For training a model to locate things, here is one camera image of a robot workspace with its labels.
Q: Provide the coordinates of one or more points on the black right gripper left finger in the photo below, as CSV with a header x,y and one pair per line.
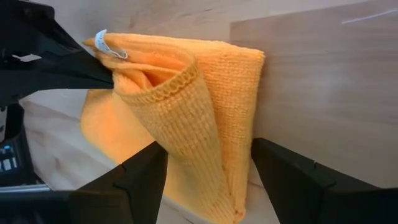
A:
x,y
130,193

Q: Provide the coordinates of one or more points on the black box white buttons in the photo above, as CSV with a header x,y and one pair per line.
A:
x,y
7,158

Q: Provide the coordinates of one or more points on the orange microfiber towel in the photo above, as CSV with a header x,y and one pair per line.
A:
x,y
192,124

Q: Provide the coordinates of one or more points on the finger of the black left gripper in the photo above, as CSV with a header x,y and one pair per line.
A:
x,y
68,76
68,40

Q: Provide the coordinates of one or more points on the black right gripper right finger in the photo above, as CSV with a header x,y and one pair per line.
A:
x,y
304,193

